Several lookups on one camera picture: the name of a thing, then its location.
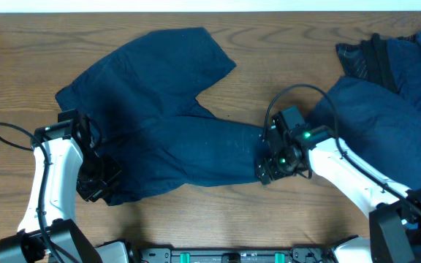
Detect navy blue shorts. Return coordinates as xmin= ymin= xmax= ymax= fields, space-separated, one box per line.
xmin=56 ymin=27 xmax=267 ymax=206

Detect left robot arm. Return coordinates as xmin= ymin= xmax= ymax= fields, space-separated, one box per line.
xmin=0 ymin=110 xmax=131 ymax=262

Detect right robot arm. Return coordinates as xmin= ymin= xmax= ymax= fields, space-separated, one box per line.
xmin=256 ymin=107 xmax=421 ymax=262

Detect navy blue garment pile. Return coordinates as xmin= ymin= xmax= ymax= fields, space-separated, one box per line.
xmin=307 ymin=32 xmax=421 ymax=189

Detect black striped garment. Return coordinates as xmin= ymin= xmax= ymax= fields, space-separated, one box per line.
xmin=335 ymin=33 xmax=421 ymax=94

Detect right black cable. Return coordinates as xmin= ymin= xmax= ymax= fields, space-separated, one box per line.
xmin=262 ymin=83 xmax=421 ymax=238

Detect black cable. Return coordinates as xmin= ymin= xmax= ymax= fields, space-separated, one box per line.
xmin=262 ymin=83 xmax=421 ymax=238
xmin=0 ymin=121 xmax=83 ymax=263

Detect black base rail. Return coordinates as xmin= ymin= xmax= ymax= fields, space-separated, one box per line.
xmin=139 ymin=247 xmax=338 ymax=263

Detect left black cable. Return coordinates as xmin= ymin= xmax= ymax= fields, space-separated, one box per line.
xmin=0 ymin=121 xmax=83 ymax=263

